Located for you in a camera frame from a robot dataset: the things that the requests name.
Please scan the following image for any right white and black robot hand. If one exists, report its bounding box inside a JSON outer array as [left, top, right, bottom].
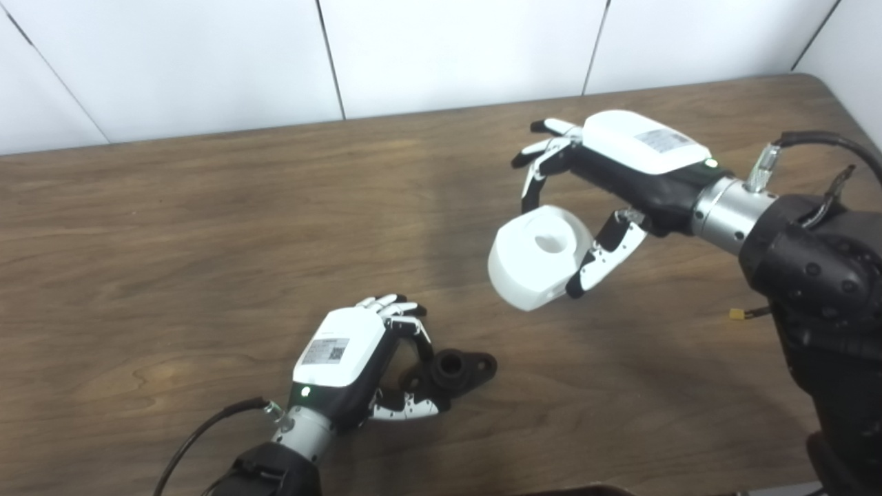
[[511, 110, 731, 299]]

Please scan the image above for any black flanged holder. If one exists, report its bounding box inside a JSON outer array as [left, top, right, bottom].
[[400, 349, 498, 407]]

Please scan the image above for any thin black wire loop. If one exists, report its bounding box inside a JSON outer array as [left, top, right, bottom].
[[799, 165, 857, 228]]

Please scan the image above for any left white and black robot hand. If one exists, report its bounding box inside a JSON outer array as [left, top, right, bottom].
[[288, 294, 442, 431]]

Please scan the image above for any round white piece with holes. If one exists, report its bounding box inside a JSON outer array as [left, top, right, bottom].
[[488, 205, 593, 312]]

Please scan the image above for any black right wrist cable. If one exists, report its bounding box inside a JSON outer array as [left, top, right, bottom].
[[744, 131, 882, 194]]

